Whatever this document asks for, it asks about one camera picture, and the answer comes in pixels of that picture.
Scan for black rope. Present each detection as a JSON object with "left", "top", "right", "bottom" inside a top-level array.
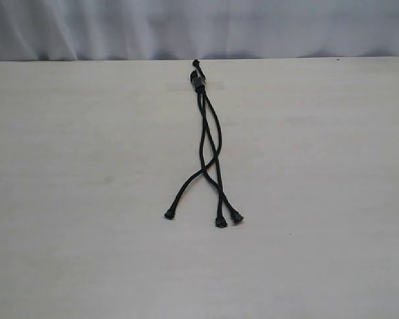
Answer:
[
  {"left": 164, "top": 59, "right": 224, "bottom": 221},
  {"left": 188, "top": 70, "right": 244, "bottom": 227},
  {"left": 190, "top": 71, "right": 228, "bottom": 229}
]

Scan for white backdrop curtain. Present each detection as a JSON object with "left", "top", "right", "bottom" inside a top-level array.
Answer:
[{"left": 0, "top": 1, "right": 399, "bottom": 61}]

